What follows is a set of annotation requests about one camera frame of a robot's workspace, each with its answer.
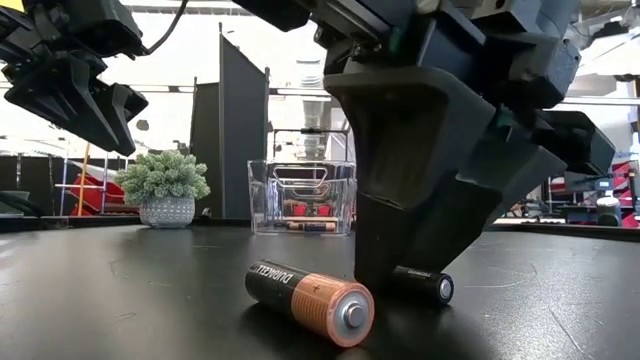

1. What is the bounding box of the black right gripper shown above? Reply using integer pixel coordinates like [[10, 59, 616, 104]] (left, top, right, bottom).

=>
[[232, 0, 582, 291]]

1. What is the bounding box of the shelf with red bins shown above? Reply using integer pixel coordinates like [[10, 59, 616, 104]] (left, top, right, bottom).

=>
[[547, 159, 640, 229]]

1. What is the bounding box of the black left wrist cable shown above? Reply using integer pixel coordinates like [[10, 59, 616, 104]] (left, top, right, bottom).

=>
[[142, 0, 190, 56]]

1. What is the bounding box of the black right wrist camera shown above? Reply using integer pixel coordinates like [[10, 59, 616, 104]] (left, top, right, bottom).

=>
[[532, 109, 617, 177]]

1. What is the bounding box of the black partition panel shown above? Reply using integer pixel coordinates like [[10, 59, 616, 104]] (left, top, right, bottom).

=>
[[189, 22, 271, 219]]

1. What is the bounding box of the long ceiling light bar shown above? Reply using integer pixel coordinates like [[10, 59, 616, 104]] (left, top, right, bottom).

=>
[[269, 87, 332, 101]]

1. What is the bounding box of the black table mat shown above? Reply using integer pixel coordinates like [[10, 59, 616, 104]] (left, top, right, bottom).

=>
[[0, 222, 640, 360]]

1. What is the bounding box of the white round canister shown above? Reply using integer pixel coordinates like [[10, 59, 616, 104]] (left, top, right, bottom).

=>
[[596, 195, 622, 227]]

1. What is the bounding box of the yellow cable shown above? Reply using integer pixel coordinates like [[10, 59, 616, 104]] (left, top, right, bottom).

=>
[[77, 142, 92, 216]]

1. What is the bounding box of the silver ribbed ventilation duct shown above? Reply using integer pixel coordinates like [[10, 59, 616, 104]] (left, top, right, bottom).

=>
[[294, 58, 334, 159]]

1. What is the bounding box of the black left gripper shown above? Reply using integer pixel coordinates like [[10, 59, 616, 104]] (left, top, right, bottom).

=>
[[0, 0, 150, 158]]

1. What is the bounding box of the red angled panel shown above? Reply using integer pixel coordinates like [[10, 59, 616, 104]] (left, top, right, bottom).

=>
[[67, 172, 126, 216]]

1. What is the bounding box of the black frame stand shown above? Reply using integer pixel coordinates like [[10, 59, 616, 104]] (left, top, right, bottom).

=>
[[272, 127, 350, 161]]

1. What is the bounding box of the black copper Duracell battery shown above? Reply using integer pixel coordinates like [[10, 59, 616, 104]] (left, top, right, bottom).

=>
[[287, 221, 337, 232], [243, 258, 376, 349], [392, 264, 456, 307]]

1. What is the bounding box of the green plant in patterned pot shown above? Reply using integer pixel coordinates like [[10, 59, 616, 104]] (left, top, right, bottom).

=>
[[113, 148, 212, 229]]

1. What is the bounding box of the clear plastic bin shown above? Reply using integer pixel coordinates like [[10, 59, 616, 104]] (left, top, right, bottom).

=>
[[247, 158, 357, 236]]

